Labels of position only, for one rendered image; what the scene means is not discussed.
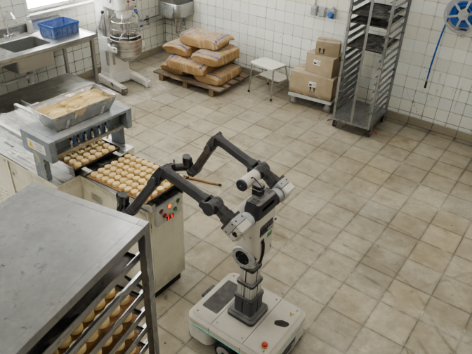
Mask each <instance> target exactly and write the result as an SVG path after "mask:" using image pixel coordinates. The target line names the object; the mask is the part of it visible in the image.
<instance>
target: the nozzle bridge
mask: <svg viewBox="0 0 472 354"><path fill-rule="evenodd" d="M108 120H110V127H109V121H108ZM105 122H106V124H107V127H109V128H108V129H107V131H105V127H104V125H105ZM102 123H103V126H102ZM98 125H99V126H100V130H103V131H101V134H98ZM95 126H96V128H95ZM131 127H132V118H131V108H130V107H127V106H125V105H122V104H120V103H117V102H115V101H114V102H113V104H112V107H111V108H110V110H109V111H107V112H104V113H102V114H100V115H97V116H95V117H92V118H90V119H87V120H86V121H83V122H81V123H78V124H76V125H74V126H71V127H69V128H67V129H64V130H62V131H59V132H56V131H54V130H52V129H50V128H48V127H46V126H44V125H43V124H42V123H41V122H40V121H37V122H35V123H33V124H29V125H27V126H24V127H22V128H20V134H21V137H22V142H23V146H24V148H25V149H26V150H28V151H30V152H32V153H33V155H34V161H35V164H36V168H37V174H38V176H41V177H42V178H44V179H45V180H47V181H49V180H51V179H53V178H52V174H51V168H50V164H49V162H50V163H52V164H55V163H56V162H58V158H61V157H63V156H65V155H67V154H69V153H71V152H74V151H75V150H78V149H80V148H82V147H84V146H86V145H88V144H91V143H93V142H95V141H97V140H99V139H101V138H104V137H106V136H108V135H110V134H111V137H112V140H113V141H115V142H117V143H119V144H121V145H122V144H124V143H125V137H124V128H127V129H129V128H131ZM91 129H93V132H94V133H96V134H94V137H93V138H92V137H91ZM88 130H89V131H88ZM84 132H86V134H87V136H89V133H90V136H89V137H88V138H87V139H88V140H84ZM81 133H82V140H81ZM77 134H79V137H80V140H81V141H80V144H78V143H77ZM74 137H75V144H73V147H70V142H69V140H70V138H72V142H73V143H74Z"/></svg>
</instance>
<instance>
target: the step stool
mask: <svg viewBox="0 0 472 354"><path fill-rule="evenodd" d="M253 65H257V66H259V67H262V68H264V69H265V72H262V73H260V74H258V75H256V76H253V77H252V76H251V73H252V67H253ZM283 67H284V68H285V71H286V75H285V74H281V73H279V72H276V71H275V70H278V69H281V68H283ZM267 70H268V71H267ZM257 76H262V77H265V78H266V79H267V85H269V82H268V80H269V79H270V80H272V84H271V92H270V101H272V93H273V87H274V86H277V85H279V84H282V83H285V82H286V81H287V83H288V88H289V78H290V77H289V76H288V74H287V66H286V64H284V63H281V62H278V61H276V60H272V59H270V58H267V57H262V58H259V59H256V60H252V61H251V71H250V77H249V89H248V91H247V92H250V84H251V78H254V77H257ZM285 80H286V81H285ZM273 81H276V82H277V83H278V84H276V85H273ZM281 81H282V82H281Z"/></svg>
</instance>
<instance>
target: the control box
mask: <svg viewBox="0 0 472 354"><path fill-rule="evenodd" d="M178 198H179V199H180V200H179V202H178V203H177V202H176V200H177V199H178ZM170 204H171V208H168V206H169V205H170ZM174 207H177V210H176V211H174V210H173V209H174ZM162 209H163V212H162V214H160V213H159V212H160V210H162ZM181 211H182V203H181V194H179V193H177V194H176V195H174V196H173V197H171V198H170V199H168V200H167V201H165V202H163V203H162V204H160V205H159V206H157V207H156V208H155V212H154V221H155V226H156V227H159V226H160V225H162V224H163V223H165V222H166V221H168V216H169V219H170V218H171V215H172V214H173V217H174V216H175V215H176V214H178V213H179V212H181ZM164 214H167V217H166V218H164Z"/></svg>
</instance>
